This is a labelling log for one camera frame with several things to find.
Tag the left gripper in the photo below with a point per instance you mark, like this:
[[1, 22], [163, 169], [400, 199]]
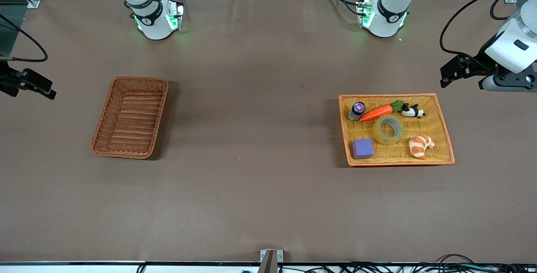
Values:
[[483, 59]]

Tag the yellow tape roll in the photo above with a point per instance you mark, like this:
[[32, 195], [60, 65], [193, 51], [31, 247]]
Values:
[[379, 136]]

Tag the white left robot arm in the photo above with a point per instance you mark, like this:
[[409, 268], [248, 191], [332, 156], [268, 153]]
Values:
[[386, 13]]

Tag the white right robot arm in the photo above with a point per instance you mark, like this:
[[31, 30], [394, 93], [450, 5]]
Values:
[[153, 17]]

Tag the brown woven basket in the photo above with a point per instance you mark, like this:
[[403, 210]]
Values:
[[130, 118]]

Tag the orange-rimmed yellow woven basket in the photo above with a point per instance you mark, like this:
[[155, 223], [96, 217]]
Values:
[[402, 155]]

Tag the toy panda figure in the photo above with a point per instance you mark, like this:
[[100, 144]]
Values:
[[413, 111]]

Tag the toy croissant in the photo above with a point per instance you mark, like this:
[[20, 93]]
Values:
[[419, 147]]

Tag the orange toy carrot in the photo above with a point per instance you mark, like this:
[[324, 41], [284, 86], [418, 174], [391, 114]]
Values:
[[375, 113]]

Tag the small bottle with blue cap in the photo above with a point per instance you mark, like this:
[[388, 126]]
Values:
[[357, 109]]

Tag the purple foam cube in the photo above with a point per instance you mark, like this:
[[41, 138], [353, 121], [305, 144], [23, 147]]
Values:
[[362, 149]]

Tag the brown table cover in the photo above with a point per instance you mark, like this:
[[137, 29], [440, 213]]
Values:
[[260, 197]]

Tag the metal table bracket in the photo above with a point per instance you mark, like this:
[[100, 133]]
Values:
[[271, 258]]

